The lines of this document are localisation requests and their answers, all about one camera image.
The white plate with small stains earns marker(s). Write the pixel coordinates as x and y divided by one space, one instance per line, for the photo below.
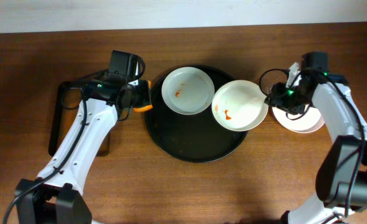
188 90

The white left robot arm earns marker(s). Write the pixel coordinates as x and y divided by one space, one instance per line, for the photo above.
56 195

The white plate with ketchup smear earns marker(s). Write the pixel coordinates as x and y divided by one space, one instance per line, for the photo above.
239 105

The round black serving tray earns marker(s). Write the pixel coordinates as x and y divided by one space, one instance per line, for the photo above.
192 138

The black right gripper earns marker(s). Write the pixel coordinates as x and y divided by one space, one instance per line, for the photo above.
280 99

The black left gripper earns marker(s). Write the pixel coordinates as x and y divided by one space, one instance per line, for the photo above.
143 95

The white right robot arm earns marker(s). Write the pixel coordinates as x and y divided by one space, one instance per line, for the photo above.
341 183

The orange green scrub sponge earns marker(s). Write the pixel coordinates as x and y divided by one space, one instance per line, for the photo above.
142 100

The black rectangular water tray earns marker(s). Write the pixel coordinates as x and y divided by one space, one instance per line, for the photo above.
62 120

